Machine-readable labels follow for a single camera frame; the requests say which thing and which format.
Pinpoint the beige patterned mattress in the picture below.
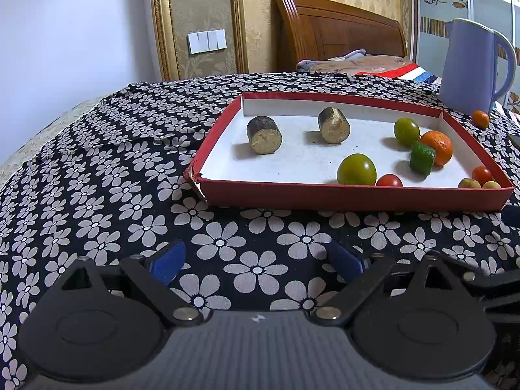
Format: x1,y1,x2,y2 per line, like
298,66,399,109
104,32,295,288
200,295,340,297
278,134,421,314
0,97,106,167

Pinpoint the black floral tablecloth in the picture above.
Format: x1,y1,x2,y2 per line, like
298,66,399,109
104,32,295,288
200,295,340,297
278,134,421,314
0,71,520,390

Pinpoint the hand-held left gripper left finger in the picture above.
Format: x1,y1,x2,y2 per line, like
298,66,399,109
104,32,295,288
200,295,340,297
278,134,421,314
59,241,203,326

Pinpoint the green bumpy fruit chunk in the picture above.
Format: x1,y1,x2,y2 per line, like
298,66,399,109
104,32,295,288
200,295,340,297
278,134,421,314
409,141,436,177

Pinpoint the red cardboard box tray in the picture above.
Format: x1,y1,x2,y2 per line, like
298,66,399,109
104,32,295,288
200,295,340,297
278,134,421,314
183,91,516,213

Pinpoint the orange mandarin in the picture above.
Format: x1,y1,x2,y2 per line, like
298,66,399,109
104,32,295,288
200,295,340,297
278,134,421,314
419,131,453,167

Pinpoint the striped pillow bedding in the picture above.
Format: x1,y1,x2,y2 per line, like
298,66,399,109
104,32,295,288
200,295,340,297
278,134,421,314
296,54,415,74

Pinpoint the notched sugarcane piece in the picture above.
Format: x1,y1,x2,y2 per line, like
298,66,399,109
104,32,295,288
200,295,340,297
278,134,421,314
318,107,351,145

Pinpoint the red cherry tomato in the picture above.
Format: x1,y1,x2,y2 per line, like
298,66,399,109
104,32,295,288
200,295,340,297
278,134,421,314
471,166,493,185
375,174,404,188

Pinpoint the green tomato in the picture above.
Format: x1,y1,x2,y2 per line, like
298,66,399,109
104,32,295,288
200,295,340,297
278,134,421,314
337,153,377,185
393,117,421,147

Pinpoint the wooden bed headboard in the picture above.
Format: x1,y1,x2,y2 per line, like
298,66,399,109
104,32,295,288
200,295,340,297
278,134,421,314
271,0,408,73

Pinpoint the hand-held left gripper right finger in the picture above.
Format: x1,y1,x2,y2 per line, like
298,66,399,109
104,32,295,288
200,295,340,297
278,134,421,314
312,240,467,326

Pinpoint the dark sugarcane piece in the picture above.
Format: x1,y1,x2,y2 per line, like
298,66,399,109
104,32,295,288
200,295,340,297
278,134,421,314
246,116,282,155

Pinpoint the white wall switch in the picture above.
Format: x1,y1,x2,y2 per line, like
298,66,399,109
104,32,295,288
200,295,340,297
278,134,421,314
187,29,227,54

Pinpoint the grey blue cloth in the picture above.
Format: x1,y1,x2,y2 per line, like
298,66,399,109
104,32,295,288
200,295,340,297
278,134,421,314
296,49,366,70

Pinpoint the purple electric kettle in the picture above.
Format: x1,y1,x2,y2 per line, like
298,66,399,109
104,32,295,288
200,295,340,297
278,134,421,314
438,18,516,108

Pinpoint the sliding door wardrobe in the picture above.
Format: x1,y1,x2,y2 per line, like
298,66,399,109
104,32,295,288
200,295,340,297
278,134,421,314
410,0,520,106

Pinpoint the gold wall moulding strip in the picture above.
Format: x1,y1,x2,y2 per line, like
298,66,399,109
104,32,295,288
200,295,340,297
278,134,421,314
227,0,248,74
148,0,181,82

